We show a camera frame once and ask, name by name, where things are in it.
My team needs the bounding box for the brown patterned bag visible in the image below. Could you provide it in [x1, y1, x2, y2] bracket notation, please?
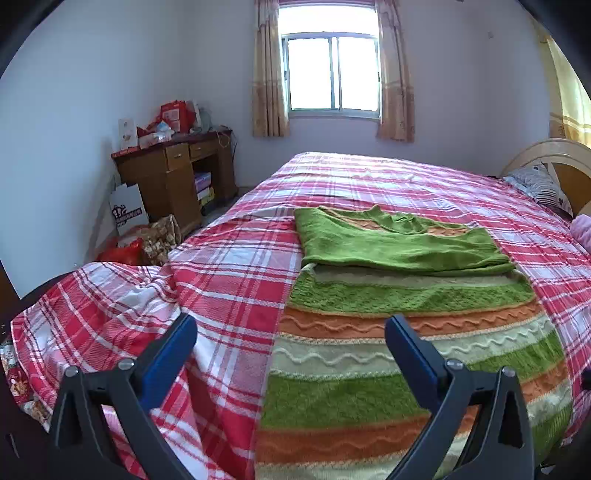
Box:
[141, 213, 182, 266]

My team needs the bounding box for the white upright card box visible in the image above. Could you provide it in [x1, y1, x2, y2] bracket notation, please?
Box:
[118, 119, 139, 151]

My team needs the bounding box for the white flat box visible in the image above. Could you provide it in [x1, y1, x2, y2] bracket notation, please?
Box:
[137, 133, 174, 149]

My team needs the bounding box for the bed with red plaid sheet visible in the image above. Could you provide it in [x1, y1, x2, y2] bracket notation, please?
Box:
[10, 151, 591, 480]

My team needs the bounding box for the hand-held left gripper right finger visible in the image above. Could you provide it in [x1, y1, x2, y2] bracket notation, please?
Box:
[385, 314, 536, 480]

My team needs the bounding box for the red gift box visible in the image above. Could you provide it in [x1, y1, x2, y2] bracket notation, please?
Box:
[160, 100, 197, 134]

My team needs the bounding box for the grey patterned pillow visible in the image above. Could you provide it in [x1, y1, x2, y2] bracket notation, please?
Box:
[503, 162, 573, 217]

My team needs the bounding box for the red printed quilt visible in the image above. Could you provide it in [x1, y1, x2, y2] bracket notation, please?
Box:
[0, 339, 49, 423]

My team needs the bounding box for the brown wooden desk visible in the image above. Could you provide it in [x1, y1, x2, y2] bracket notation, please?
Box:
[111, 129, 238, 234]

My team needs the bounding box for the white paper bag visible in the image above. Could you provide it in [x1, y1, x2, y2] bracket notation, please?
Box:
[109, 183, 150, 236]

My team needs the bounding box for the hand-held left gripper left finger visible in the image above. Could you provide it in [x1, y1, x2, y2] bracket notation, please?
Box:
[48, 313, 199, 480]

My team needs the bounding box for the green striped knitted sweater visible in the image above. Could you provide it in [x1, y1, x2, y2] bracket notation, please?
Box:
[255, 205, 575, 480]

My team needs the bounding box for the sliding glass window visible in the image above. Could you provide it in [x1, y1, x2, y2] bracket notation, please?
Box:
[277, 0, 382, 116]

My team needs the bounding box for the beige patterned curtain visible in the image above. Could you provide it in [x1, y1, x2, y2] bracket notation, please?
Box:
[252, 0, 291, 138]
[375, 0, 415, 143]

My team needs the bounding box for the light wooden headboard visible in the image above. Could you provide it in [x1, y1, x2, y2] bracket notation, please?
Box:
[501, 137, 591, 217]

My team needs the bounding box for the red plastic bag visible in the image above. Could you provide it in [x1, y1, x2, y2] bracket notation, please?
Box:
[96, 239, 145, 266]

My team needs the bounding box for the yellow curtain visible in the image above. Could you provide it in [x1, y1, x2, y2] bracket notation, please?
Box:
[536, 23, 591, 148]

